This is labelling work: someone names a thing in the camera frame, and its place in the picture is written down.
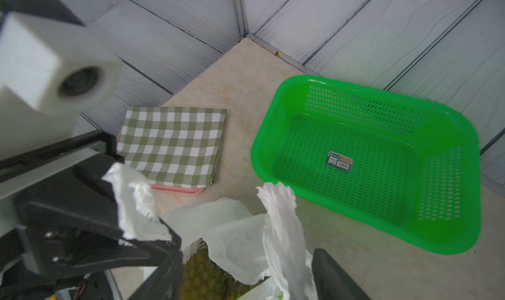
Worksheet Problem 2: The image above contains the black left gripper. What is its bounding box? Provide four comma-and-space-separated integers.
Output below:
1, 130, 182, 299

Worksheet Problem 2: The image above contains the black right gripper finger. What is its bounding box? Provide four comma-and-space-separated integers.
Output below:
312, 249, 371, 300

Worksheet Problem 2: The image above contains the white plastic bag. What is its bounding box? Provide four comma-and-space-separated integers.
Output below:
103, 163, 317, 299

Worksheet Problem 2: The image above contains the barcode sticker in basket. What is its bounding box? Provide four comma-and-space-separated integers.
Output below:
326, 151, 353, 172

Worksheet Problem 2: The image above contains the green perforated plastic basket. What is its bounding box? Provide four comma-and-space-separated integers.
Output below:
251, 75, 481, 255

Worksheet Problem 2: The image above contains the green checkered cloth mat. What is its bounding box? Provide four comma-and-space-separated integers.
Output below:
117, 107, 227, 189

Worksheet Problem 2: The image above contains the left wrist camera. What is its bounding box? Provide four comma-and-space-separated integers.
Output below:
1, 12, 122, 159

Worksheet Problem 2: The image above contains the left metal frame post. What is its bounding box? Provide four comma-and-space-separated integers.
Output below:
232, 0, 249, 38

